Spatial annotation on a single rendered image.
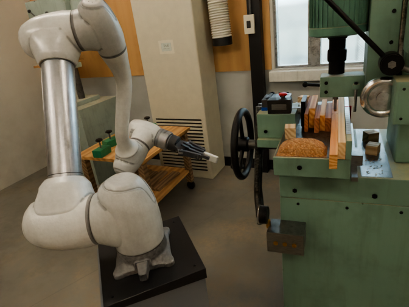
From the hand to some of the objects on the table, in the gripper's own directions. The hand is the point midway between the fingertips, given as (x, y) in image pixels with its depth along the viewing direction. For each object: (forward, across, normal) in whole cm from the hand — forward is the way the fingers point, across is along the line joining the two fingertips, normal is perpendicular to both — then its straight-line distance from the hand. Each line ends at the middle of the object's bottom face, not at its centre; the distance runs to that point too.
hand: (210, 157), depth 148 cm
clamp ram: (+29, -7, -31) cm, 43 cm away
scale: (+43, -7, -42) cm, 60 cm away
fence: (+45, -7, -36) cm, 58 cm away
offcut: (+29, -21, -30) cm, 47 cm away
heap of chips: (+34, -32, -32) cm, 56 cm away
